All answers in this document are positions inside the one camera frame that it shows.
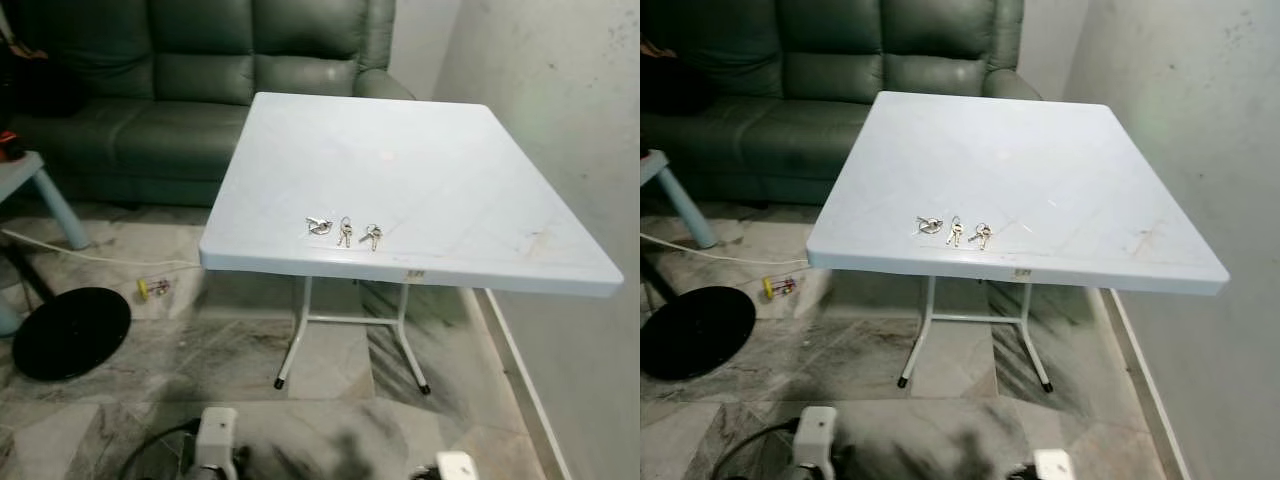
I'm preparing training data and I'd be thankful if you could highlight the light blue small table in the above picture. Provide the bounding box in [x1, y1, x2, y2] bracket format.
[0, 150, 91, 251]
[640, 148, 718, 251]

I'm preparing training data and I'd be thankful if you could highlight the black round floor stand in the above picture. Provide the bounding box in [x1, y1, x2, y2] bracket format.
[0, 245, 133, 382]
[640, 255, 757, 382]

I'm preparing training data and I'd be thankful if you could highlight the black bag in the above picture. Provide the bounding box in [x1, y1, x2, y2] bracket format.
[640, 45, 716, 116]
[0, 40, 86, 119]

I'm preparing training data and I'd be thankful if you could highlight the green leather sofa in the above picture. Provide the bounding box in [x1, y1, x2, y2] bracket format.
[640, 0, 1041, 206]
[0, 0, 416, 209]

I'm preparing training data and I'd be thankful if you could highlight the white folding table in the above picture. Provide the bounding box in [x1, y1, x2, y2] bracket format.
[806, 90, 1231, 393]
[198, 92, 626, 393]

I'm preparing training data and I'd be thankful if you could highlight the white floor cable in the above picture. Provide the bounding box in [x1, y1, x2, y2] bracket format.
[640, 232, 813, 269]
[0, 228, 201, 269]

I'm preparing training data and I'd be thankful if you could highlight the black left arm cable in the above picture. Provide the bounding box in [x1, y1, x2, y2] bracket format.
[740, 420, 801, 480]
[118, 420, 201, 480]

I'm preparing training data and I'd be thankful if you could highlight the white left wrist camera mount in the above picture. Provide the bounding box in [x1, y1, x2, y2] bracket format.
[193, 406, 241, 471]
[795, 406, 839, 471]

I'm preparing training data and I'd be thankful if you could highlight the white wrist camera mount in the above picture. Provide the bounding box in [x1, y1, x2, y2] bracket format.
[435, 451, 479, 480]
[193, 406, 241, 471]
[795, 406, 839, 471]
[1033, 449, 1076, 480]

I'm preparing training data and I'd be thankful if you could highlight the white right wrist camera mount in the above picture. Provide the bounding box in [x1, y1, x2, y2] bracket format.
[435, 451, 479, 480]
[1033, 449, 1076, 480]

